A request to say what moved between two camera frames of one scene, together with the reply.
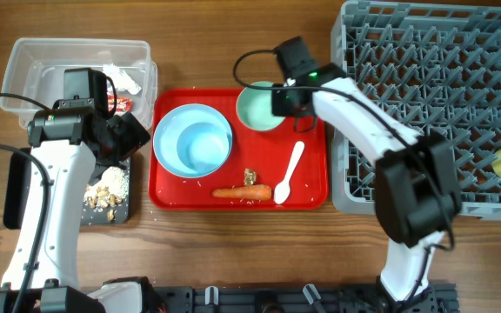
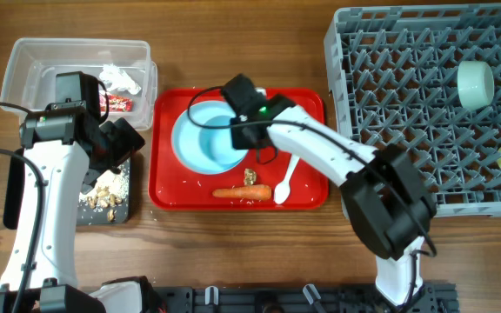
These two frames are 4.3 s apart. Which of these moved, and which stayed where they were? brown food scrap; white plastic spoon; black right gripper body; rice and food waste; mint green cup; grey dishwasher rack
Moved: black right gripper body; mint green cup
Stayed: brown food scrap; rice and food waste; white plastic spoon; grey dishwasher rack
